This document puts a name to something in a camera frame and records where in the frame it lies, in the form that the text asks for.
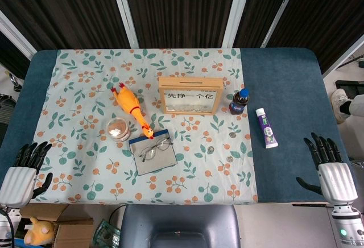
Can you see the clear round plastic jar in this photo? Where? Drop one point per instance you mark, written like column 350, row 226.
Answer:
column 116, row 130

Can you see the wooden frame coin box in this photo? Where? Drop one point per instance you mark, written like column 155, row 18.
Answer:
column 170, row 83

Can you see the yellow plush toy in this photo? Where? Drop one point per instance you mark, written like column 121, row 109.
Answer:
column 38, row 232

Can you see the grey chair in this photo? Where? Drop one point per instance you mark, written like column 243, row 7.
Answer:
column 182, row 222

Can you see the brown cardboard box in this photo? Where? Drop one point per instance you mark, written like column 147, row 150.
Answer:
column 74, row 233

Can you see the yellow rubber chicken toy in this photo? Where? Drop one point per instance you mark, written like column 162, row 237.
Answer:
column 128, row 100

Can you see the grey notebook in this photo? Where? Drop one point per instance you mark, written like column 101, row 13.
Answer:
column 162, row 161

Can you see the thin metal frame eyeglasses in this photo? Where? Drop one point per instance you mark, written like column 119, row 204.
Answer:
column 163, row 145

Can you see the blue felt table cover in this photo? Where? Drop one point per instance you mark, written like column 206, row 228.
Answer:
column 284, row 88

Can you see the purple white toothpaste tube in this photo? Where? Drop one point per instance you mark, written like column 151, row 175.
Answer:
column 268, row 132

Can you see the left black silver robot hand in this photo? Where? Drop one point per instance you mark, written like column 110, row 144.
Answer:
column 17, row 184

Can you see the green clear plastic package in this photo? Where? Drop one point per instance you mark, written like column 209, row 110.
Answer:
column 106, row 235

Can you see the white trouser leg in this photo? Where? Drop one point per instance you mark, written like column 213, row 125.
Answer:
column 357, row 105

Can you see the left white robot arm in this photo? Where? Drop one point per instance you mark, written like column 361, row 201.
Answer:
column 4, row 223

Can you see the white sneaker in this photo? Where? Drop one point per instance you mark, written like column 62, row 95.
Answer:
column 338, row 103

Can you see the small cola bottle blue cap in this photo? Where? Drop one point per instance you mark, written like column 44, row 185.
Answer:
column 237, row 104

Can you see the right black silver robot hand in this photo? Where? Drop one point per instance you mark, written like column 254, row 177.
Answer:
column 337, row 179

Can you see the black tray on floor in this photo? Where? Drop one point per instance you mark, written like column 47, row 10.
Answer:
column 348, row 86

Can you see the floral fruit print tablecloth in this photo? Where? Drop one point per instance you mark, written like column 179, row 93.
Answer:
column 199, row 174

